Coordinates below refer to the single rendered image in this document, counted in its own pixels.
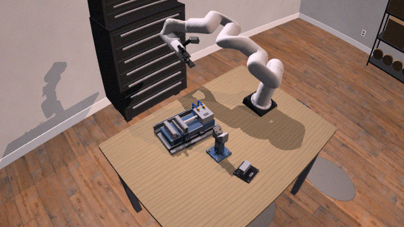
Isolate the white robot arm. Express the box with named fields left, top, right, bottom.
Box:
left=160, top=11, right=284, bottom=110

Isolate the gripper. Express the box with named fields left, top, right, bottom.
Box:
left=170, top=39, right=195, bottom=68

